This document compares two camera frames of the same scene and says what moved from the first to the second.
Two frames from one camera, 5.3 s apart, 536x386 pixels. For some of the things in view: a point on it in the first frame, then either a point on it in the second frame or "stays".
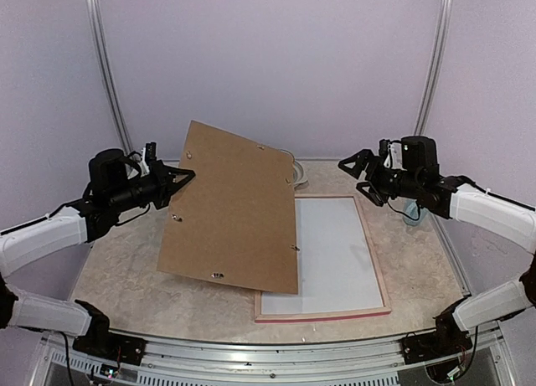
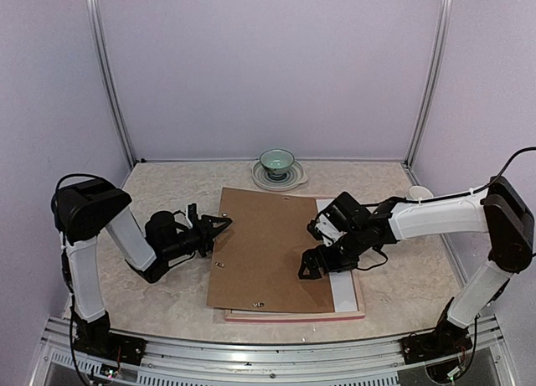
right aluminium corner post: x=442 y=41 stays
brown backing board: x=234 y=220 → x=255 y=262
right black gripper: x=366 y=156 → x=309 y=257
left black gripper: x=165 y=186 → x=207 y=232
